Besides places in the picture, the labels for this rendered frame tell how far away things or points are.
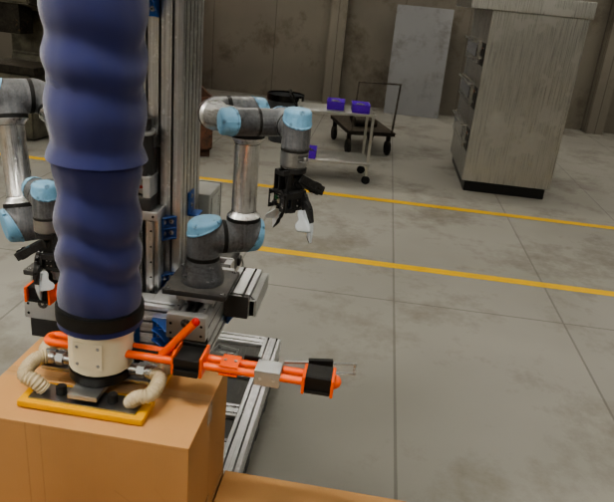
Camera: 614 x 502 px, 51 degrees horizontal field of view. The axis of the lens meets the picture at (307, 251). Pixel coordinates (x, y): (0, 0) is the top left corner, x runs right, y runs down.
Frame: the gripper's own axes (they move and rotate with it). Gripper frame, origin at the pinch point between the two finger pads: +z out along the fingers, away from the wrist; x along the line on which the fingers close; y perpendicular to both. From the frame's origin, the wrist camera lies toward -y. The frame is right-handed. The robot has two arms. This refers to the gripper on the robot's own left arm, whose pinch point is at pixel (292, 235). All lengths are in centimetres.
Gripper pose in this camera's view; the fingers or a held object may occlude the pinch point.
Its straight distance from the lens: 182.0
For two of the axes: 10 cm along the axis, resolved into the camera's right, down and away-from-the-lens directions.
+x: 7.0, 3.2, -6.3
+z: -0.9, 9.2, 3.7
